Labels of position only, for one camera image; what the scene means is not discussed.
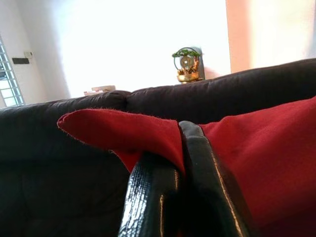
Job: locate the black wall switch plate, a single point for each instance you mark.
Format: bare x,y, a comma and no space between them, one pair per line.
21,60

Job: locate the white window grille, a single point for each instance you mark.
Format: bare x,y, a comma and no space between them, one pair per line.
8,81

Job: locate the grey-brown fabric sofa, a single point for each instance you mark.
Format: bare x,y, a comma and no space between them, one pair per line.
61,172

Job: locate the red pillow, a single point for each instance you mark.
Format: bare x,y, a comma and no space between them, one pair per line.
259,160

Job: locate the gold bonsai fountain ornament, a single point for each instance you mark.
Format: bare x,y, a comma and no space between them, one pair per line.
187,66

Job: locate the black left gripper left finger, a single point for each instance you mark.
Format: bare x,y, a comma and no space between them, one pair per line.
143,202

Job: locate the beige box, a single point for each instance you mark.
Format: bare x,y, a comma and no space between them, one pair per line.
102,89

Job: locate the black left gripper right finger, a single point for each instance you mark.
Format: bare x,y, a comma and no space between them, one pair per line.
205,177

